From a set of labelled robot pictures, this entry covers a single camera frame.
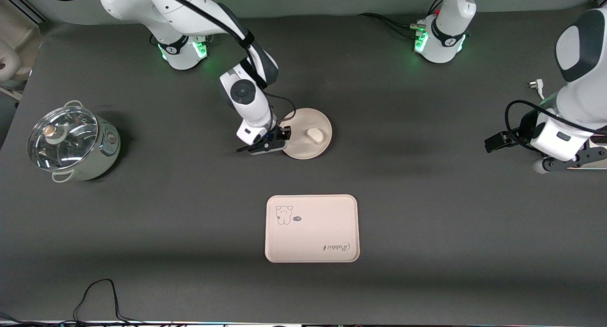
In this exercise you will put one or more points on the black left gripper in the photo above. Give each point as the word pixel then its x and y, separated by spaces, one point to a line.
pixel 523 132

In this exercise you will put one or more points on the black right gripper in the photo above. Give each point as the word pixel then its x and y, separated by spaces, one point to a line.
pixel 280 133

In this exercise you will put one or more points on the round cream plate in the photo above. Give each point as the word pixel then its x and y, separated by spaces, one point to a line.
pixel 308 149

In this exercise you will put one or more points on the white steamed bun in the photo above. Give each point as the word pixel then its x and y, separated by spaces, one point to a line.
pixel 314 136

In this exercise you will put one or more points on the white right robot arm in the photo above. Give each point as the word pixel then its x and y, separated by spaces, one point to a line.
pixel 246 99

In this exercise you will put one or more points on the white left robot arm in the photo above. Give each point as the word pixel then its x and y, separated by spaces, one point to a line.
pixel 581 57

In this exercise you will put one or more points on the cream rabbit print tray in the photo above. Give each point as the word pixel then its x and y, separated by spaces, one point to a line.
pixel 313 232

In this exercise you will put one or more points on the white power plug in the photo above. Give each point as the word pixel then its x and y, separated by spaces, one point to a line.
pixel 536 84

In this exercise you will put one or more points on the pale green electric pot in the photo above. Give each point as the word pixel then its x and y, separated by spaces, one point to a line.
pixel 106 156

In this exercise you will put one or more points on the beige furniture piece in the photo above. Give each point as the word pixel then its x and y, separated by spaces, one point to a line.
pixel 7 57

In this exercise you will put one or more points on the aluminium frame bar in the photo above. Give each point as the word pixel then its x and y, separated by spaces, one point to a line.
pixel 23 4

